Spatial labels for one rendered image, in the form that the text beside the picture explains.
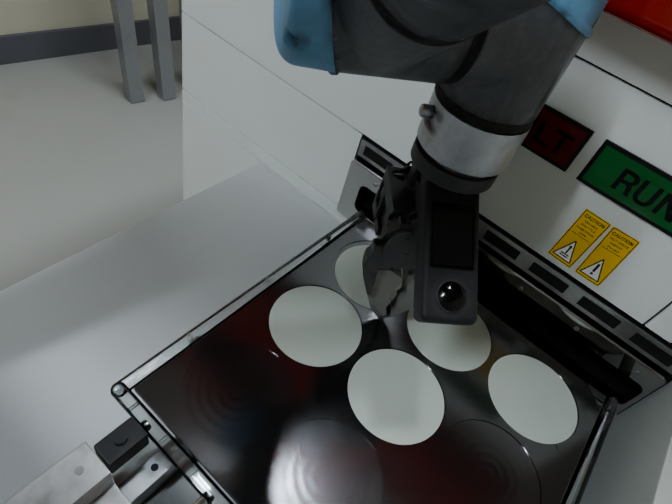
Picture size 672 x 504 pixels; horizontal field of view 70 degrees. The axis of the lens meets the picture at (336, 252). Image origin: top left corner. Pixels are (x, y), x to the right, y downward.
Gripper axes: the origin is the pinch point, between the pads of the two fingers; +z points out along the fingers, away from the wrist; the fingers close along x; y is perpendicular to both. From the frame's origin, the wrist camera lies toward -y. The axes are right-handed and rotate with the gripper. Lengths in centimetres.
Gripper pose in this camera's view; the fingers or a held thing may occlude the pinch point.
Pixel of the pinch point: (385, 314)
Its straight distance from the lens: 51.9
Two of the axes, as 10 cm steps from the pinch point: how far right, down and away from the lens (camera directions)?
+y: -0.1, -7.5, 6.6
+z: -2.2, 6.5, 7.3
